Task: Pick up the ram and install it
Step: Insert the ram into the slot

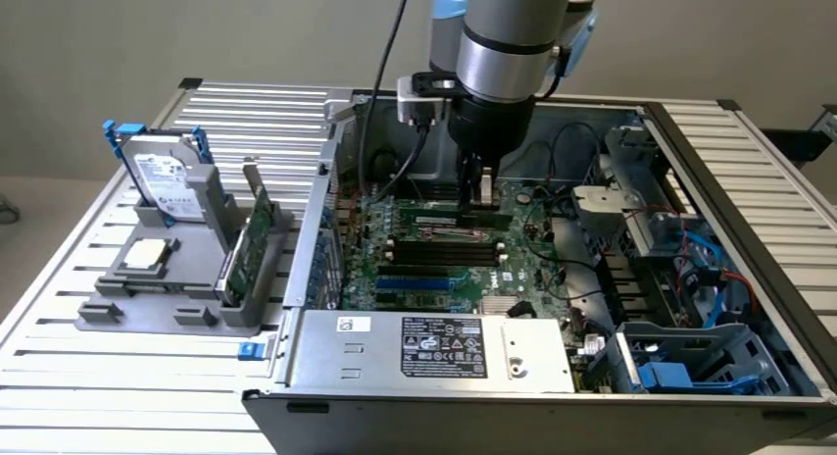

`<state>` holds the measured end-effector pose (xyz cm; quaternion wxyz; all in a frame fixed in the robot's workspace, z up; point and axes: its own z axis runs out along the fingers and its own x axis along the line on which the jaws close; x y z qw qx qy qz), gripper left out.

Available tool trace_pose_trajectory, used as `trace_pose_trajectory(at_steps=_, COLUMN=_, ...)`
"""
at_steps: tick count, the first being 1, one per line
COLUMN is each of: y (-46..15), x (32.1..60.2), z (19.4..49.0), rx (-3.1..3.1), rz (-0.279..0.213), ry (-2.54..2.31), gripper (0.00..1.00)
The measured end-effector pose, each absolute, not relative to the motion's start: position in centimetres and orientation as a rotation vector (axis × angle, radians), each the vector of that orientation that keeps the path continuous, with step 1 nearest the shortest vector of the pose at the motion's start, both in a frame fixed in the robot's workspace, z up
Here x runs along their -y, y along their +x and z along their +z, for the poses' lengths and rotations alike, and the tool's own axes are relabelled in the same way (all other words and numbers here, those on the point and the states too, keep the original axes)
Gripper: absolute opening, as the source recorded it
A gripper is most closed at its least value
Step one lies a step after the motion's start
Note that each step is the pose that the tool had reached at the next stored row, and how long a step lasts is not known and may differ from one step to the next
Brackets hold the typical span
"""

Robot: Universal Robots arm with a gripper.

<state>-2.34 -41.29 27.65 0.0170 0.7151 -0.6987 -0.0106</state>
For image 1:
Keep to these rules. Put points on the CPU socket with lever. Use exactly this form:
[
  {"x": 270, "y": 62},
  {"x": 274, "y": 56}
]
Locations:
[{"x": 451, "y": 233}]

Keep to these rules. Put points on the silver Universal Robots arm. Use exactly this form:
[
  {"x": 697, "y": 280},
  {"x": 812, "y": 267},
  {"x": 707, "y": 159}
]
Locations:
[{"x": 504, "y": 38}]

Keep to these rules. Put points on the grey CPU cooler shroud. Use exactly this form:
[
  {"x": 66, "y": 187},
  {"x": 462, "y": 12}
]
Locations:
[{"x": 606, "y": 210}]

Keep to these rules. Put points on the black expansion slot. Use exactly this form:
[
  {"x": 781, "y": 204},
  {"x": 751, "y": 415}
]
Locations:
[{"x": 419, "y": 270}]

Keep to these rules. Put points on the green RAM stick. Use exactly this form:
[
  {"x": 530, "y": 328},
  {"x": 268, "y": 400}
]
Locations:
[{"x": 432, "y": 214}]

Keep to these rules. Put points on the green motherboard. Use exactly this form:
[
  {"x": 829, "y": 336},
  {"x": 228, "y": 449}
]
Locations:
[{"x": 523, "y": 249}]

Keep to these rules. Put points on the green graphics card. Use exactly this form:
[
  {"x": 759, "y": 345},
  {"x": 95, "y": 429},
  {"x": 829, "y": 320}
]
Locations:
[{"x": 252, "y": 259}]

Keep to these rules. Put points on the silver power supply unit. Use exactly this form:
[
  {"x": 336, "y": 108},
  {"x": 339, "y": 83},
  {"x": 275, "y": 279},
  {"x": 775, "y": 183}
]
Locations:
[{"x": 432, "y": 349}]

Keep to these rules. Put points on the silver CPU chip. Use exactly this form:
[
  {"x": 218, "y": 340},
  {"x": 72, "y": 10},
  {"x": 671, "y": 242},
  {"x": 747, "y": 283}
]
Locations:
[{"x": 151, "y": 253}]

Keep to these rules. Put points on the blue expansion slot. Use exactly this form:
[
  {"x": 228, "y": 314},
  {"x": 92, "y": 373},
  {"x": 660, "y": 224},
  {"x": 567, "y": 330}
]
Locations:
[{"x": 412, "y": 282}]

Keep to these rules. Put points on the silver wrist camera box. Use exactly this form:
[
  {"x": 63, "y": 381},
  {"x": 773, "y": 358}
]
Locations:
[{"x": 419, "y": 94}]

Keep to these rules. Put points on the silver chipset heatsink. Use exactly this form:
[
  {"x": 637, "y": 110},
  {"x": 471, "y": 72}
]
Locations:
[{"x": 498, "y": 305}]

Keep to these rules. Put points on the grey disk bay cage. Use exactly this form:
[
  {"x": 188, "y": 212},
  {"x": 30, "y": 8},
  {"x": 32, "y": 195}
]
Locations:
[{"x": 700, "y": 349}]

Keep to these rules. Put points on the grey parts rack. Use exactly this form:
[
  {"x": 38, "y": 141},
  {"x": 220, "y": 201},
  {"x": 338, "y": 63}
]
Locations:
[{"x": 196, "y": 298}]

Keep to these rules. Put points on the blue disk bracket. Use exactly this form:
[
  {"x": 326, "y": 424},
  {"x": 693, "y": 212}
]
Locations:
[{"x": 126, "y": 131}]

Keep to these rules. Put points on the open black PC case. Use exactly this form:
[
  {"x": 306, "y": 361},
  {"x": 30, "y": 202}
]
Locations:
[{"x": 588, "y": 420}]

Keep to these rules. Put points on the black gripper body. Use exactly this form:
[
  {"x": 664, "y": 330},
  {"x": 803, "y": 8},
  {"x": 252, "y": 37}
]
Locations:
[{"x": 490, "y": 124}]

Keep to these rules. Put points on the black RAM slots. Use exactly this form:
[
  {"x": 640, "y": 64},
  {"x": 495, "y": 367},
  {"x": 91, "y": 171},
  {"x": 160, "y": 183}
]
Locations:
[{"x": 444, "y": 252}]

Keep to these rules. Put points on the small blue clip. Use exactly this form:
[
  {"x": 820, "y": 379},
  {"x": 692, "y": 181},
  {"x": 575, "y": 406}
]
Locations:
[{"x": 250, "y": 350}]

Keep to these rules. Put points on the silver hard disk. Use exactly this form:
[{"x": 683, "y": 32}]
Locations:
[{"x": 163, "y": 178}]

